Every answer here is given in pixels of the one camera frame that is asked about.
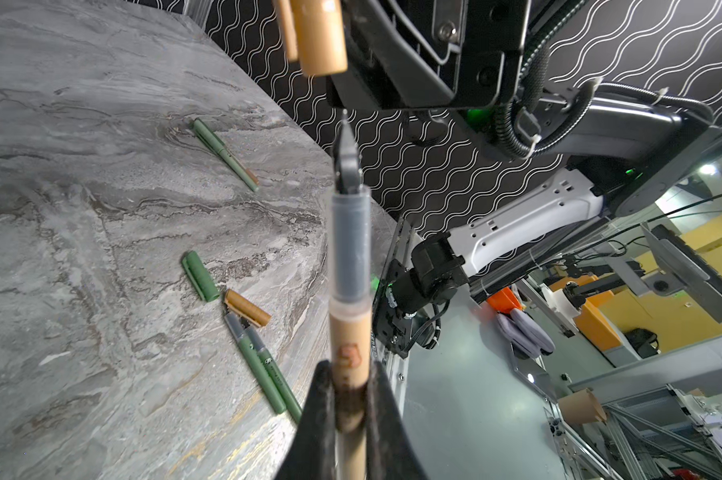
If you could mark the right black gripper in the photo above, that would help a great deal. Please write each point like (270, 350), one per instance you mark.
(424, 55)

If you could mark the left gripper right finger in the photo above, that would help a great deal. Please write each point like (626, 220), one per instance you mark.
(389, 453)

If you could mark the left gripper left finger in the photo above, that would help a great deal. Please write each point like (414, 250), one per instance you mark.
(312, 454)

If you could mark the tan pen cap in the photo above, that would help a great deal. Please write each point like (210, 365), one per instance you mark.
(313, 35)

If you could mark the tan pen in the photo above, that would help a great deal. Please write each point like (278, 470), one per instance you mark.
(350, 306)

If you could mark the light green pen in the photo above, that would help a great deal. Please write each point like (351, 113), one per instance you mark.
(218, 147)

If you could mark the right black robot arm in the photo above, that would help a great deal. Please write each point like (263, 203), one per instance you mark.
(624, 146)

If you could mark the green pen cap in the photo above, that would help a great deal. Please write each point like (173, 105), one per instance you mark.
(199, 276)

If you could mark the orange box outside cell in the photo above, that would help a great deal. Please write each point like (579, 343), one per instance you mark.
(505, 301)

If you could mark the brown cardboard tape roll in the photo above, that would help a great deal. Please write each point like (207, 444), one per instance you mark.
(581, 407)

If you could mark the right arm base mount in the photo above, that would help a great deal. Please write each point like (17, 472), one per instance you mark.
(415, 289)

